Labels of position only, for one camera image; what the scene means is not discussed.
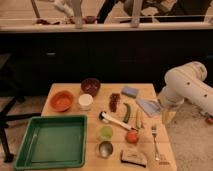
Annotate metal cup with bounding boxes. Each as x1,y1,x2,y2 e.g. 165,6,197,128
98,141,113,158

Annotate blue sponge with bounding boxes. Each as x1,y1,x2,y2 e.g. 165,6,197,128
121,86,139,98

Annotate black chair base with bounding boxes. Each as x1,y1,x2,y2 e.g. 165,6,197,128
0,53,42,164

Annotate green plastic tray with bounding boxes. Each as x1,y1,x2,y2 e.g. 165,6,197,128
14,115,87,170

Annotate white cup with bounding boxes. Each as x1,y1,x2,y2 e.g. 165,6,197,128
78,94,93,110

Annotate silver fork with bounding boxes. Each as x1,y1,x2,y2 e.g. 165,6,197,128
151,125,160,161

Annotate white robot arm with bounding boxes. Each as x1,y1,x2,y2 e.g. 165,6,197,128
158,61,213,124

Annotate orange bowl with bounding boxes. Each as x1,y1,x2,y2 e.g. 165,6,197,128
50,90,74,112

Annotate purple bowl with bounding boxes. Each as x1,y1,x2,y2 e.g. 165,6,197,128
81,78,101,96

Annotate blue grey cloth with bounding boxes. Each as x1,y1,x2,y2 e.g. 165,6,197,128
136,99,161,117

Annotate green cup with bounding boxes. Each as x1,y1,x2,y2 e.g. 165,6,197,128
99,126,113,140

